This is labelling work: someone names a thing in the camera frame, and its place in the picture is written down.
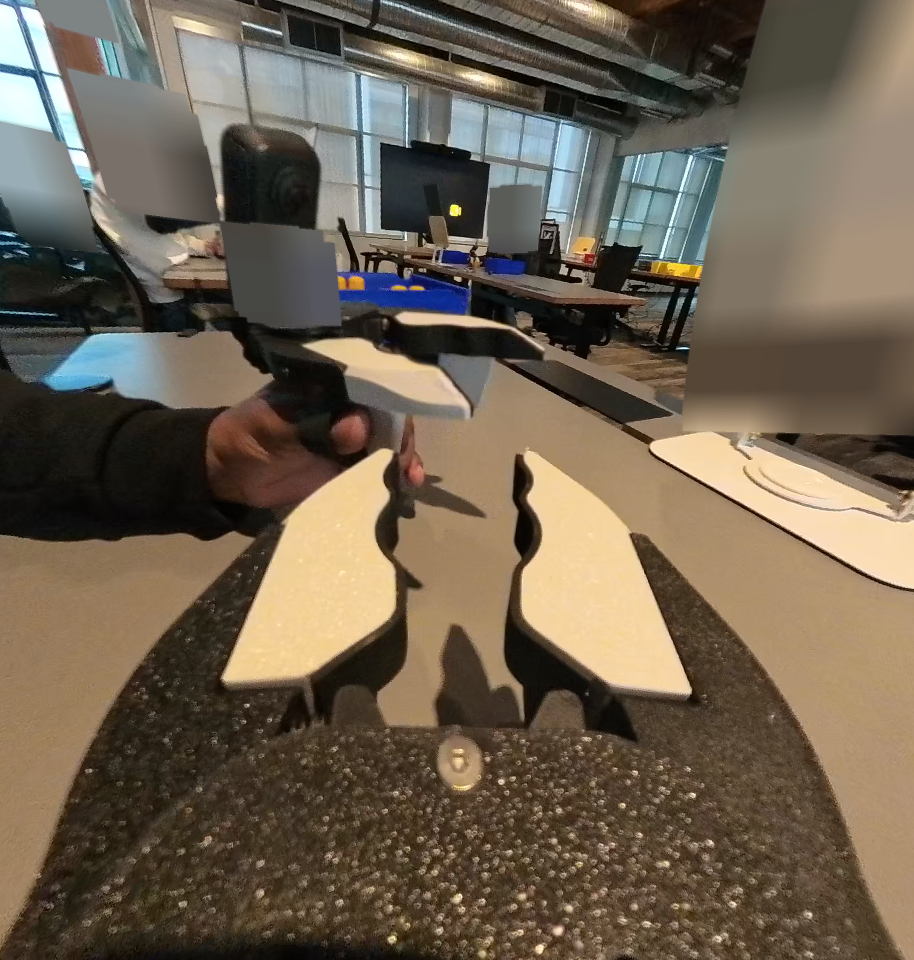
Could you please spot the long wooden desk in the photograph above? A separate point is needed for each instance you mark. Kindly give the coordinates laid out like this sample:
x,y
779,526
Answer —
x,y
554,289

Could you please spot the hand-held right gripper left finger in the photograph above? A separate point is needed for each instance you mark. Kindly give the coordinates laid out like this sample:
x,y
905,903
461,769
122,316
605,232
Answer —
x,y
314,592

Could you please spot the yellow box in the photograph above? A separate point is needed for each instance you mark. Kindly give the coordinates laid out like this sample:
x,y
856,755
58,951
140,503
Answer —
x,y
584,245

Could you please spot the person's left forearm black sleeve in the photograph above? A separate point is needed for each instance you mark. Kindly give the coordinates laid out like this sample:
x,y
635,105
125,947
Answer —
x,y
89,457

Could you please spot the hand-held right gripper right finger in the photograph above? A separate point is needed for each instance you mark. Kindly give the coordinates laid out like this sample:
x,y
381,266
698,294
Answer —
x,y
599,592

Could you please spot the large black monitor screen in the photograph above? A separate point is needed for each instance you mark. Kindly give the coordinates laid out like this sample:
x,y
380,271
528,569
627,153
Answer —
x,y
434,187

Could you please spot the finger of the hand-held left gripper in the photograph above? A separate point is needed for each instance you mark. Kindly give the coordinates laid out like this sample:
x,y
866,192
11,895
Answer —
x,y
397,382
464,330

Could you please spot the blue plastic bin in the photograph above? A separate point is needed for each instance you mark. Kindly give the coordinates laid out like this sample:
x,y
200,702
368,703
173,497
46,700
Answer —
x,y
434,296

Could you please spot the white tablet stand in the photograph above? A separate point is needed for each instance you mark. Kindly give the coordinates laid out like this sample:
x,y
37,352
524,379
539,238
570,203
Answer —
x,y
438,231

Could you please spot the white round stand base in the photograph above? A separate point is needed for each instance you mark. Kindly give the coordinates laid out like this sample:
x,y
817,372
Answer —
x,y
794,480

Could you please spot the glass window wall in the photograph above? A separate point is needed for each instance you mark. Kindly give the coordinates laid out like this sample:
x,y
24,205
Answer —
x,y
656,202
277,90
11,82

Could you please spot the small blue bin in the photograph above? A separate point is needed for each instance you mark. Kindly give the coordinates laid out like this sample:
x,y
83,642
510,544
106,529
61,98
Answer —
x,y
506,265

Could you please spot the black desk pad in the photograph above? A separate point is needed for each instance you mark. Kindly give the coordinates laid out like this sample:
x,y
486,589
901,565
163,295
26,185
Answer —
x,y
592,390

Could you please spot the black video bar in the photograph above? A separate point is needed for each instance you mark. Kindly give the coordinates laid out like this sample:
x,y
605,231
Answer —
x,y
440,148

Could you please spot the yellow plastic bin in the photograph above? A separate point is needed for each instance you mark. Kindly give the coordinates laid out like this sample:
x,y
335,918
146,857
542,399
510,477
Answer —
x,y
676,268

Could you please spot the person's left hand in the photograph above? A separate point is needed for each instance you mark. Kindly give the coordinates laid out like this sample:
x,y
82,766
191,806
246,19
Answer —
x,y
269,465

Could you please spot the light blue flat pad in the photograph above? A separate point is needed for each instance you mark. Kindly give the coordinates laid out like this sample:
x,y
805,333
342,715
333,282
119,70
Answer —
x,y
74,382

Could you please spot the large silver ventilation duct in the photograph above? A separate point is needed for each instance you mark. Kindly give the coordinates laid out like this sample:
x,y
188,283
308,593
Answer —
x,y
547,30

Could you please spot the thin silver ventilation duct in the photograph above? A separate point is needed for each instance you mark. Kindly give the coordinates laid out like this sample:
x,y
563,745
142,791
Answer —
x,y
442,71

